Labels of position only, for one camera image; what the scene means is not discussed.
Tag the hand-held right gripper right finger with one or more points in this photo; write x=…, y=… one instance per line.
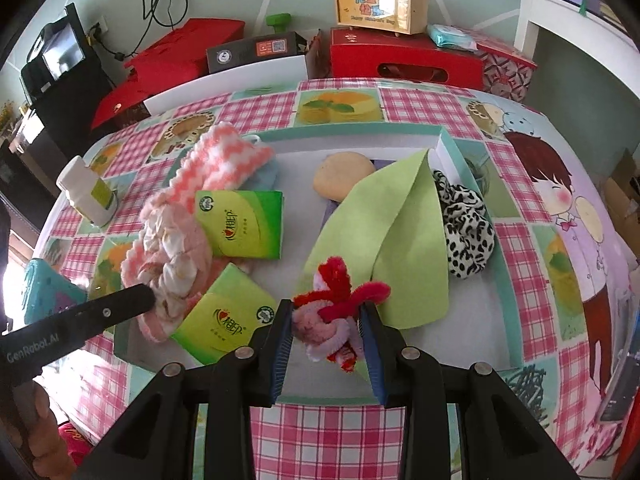
x=372, y=360

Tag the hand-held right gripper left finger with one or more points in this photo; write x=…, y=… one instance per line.
x=280, y=355

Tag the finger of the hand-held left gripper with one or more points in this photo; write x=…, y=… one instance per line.
x=125, y=305

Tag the red pink chenille toy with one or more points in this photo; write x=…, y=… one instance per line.
x=325, y=330

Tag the pink floral scrunchie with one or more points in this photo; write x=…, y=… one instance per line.
x=170, y=255

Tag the green tissue packet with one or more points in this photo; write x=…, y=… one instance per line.
x=240, y=225
x=220, y=320

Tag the teal shallow cardboard box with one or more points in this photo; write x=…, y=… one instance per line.
x=470, y=320

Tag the light green cloth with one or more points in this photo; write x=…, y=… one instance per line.
x=390, y=240

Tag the purple packet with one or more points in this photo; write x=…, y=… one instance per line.
x=331, y=212

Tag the leopard print scrunchie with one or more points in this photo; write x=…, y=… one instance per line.
x=465, y=230

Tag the pink white knitted cloth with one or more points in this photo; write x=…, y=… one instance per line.
x=225, y=160

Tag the blue face mask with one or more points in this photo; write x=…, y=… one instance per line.
x=265, y=177

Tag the beige round sponge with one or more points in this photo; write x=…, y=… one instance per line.
x=340, y=175

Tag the person's left hand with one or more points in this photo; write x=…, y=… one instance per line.
x=40, y=420

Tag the red printed garment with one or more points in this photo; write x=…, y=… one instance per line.
x=75, y=442

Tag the white plastic bottle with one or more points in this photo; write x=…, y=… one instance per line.
x=82, y=190

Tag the black cabinet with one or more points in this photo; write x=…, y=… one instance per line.
x=30, y=160

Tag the brown floral box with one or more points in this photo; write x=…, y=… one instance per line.
x=127, y=110

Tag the yellow dried flowers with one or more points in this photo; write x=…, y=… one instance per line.
x=6, y=115

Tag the white chair back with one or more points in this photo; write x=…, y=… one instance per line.
x=225, y=80

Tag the smartphone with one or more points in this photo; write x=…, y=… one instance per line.
x=622, y=385

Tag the black printer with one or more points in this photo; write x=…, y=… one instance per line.
x=62, y=55

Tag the red paper bags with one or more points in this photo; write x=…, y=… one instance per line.
x=175, y=50

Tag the black carton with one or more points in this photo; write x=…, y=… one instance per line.
x=240, y=52

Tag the red gift box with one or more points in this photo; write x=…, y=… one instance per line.
x=360, y=60

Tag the red patterned box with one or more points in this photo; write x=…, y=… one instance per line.
x=505, y=77

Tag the green dumbbell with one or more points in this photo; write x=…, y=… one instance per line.
x=277, y=22

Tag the light blue wipes pack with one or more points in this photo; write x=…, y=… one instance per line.
x=450, y=37

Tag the white desk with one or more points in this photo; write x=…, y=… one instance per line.
x=575, y=20

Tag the stack of books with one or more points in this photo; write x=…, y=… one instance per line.
x=600, y=5

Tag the white wall socket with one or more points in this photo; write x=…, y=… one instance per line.
x=97, y=26

